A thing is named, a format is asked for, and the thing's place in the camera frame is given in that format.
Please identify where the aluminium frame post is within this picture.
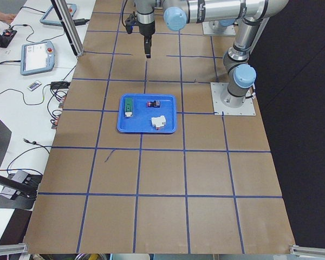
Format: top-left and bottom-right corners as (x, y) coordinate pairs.
(51, 0), (84, 57)

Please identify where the teach pendant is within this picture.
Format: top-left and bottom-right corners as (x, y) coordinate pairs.
(20, 40), (55, 76)
(40, 3), (78, 27)

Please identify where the blue plastic tray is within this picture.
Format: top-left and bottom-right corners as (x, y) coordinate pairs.
(117, 93), (177, 134)

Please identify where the black monitor stand base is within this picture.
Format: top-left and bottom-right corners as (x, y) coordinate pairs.
(0, 170), (42, 210)

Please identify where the black controller device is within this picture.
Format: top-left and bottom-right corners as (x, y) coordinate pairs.
(0, 29), (17, 48)

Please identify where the black power adapter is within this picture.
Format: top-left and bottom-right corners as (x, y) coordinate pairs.
(50, 81), (70, 90)

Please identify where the far teach pendant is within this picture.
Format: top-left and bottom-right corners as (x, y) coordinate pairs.
(40, 3), (78, 27)

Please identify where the person forearm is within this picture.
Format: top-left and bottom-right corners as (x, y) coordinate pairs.
(0, 12), (16, 24)

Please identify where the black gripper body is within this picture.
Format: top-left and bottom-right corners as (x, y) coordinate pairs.
(139, 22), (155, 43)

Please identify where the white circuit breaker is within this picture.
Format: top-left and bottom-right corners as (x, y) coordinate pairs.
(151, 115), (166, 130)

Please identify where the green terminal block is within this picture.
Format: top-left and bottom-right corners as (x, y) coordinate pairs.
(125, 97), (133, 114)

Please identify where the small remote control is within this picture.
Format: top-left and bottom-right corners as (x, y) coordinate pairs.
(27, 80), (42, 92)

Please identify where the near teach pendant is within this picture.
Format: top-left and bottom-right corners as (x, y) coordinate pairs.
(20, 40), (55, 76)

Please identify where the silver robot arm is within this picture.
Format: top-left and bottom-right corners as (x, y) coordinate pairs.
(123, 0), (288, 108)

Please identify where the red push button switch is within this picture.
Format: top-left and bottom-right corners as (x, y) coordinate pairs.
(147, 100), (160, 108)

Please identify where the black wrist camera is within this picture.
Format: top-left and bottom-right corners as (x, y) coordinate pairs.
(125, 13), (136, 34)

